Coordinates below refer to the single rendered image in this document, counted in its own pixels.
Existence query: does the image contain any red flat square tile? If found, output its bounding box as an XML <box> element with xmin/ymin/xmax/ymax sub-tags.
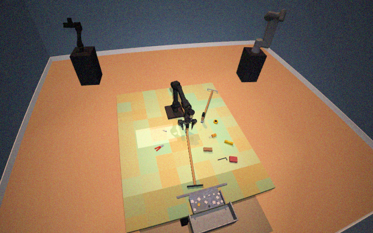
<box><xmin>229</xmin><ymin>156</ymin><xmax>237</xmax><ymax>163</ymax></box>

